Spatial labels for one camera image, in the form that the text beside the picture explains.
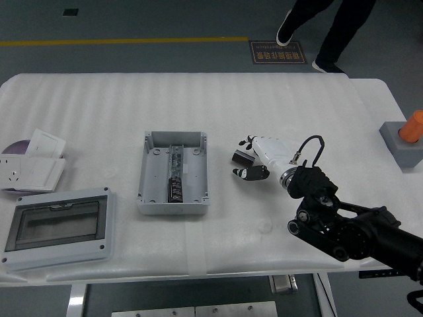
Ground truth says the white foam mat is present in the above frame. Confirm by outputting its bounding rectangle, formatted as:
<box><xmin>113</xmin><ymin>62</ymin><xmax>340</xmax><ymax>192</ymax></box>
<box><xmin>0</xmin><ymin>72</ymin><xmax>418</xmax><ymax>284</ymax></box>

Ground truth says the white table leg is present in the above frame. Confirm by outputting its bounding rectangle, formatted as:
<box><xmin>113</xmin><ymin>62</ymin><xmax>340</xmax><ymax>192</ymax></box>
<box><xmin>65</xmin><ymin>283</ymin><xmax>87</xmax><ymax>317</ymax></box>
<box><xmin>313</xmin><ymin>273</ymin><xmax>338</xmax><ymax>317</ymax></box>

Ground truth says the purple disc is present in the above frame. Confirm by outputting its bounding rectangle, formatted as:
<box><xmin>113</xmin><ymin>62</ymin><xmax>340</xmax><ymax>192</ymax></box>
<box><xmin>1</xmin><ymin>139</ymin><xmax>33</xmax><ymax>195</ymax></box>

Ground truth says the metal mounting rail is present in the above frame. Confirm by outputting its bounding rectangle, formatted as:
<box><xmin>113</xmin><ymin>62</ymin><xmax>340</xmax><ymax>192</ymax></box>
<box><xmin>166</xmin><ymin>143</ymin><xmax>185</xmax><ymax>181</ymax></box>

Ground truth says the person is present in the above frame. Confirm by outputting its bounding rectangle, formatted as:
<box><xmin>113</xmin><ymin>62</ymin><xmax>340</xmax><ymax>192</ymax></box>
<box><xmin>276</xmin><ymin>0</ymin><xmax>377</xmax><ymax>74</ymax></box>

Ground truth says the grey lid with clear window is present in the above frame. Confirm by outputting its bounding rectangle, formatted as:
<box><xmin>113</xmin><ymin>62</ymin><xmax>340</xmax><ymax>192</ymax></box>
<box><xmin>0</xmin><ymin>187</ymin><xmax>117</xmax><ymax>272</ymax></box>

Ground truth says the grey metal plate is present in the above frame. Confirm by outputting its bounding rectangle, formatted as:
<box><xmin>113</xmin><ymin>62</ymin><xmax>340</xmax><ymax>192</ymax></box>
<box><xmin>194</xmin><ymin>301</ymin><xmax>278</xmax><ymax>317</ymax></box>
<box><xmin>111</xmin><ymin>306</ymin><xmax>196</xmax><ymax>317</ymax></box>

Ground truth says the white switch panel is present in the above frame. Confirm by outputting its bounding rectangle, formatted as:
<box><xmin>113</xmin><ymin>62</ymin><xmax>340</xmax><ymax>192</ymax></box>
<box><xmin>1</xmin><ymin>157</ymin><xmax>67</xmax><ymax>194</ymax></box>
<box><xmin>25</xmin><ymin>128</ymin><xmax>67</xmax><ymax>159</ymax></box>

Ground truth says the black table control panel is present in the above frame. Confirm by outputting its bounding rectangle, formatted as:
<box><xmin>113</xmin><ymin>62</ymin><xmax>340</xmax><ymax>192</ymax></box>
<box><xmin>358</xmin><ymin>269</ymin><xmax>406</xmax><ymax>280</ymax></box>

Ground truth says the white wall socket panel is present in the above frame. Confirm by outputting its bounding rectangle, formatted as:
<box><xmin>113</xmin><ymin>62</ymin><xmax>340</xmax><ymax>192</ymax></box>
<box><xmin>0</xmin><ymin>155</ymin><xmax>26</xmax><ymax>189</ymax></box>

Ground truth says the grey open junction box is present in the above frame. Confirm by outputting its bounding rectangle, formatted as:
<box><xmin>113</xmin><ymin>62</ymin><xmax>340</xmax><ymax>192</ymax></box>
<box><xmin>136</xmin><ymin>130</ymin><xmax>212</xmax><ymax>216</ymax></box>

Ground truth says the orange cylinder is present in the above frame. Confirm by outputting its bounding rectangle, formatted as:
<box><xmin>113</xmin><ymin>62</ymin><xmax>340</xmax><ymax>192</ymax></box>
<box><xmin>398</xmin><ymin>110</ymin><xmax>423</xmax><ymax>143</ymax></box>

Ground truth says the metal table bracket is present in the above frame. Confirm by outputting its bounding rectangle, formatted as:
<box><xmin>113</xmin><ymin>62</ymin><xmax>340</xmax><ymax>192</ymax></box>
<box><xmin>269</xmin><ymin>275</ymin><xmax>299</xmax><ymax>295</ymax></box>

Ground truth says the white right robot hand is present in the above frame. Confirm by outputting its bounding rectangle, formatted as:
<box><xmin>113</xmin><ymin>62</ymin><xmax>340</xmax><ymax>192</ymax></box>
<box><xmin>232</xmin><ymin>134</ymin><xmax>300</xmax><ymax>182</ymax></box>

